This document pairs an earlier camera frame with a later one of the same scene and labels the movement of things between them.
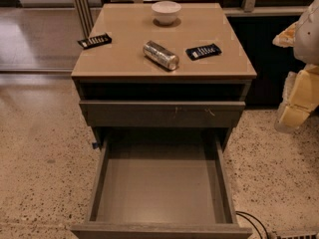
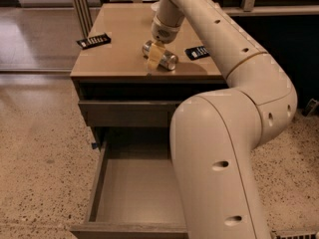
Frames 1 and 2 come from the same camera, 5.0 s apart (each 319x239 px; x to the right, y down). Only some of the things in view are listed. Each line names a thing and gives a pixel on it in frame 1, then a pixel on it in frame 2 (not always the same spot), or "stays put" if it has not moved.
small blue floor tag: [95, 145] stays put
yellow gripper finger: [291, 117] -> [157, 54]
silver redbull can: [160, 55] stays put
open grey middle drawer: [162, 183] stays put
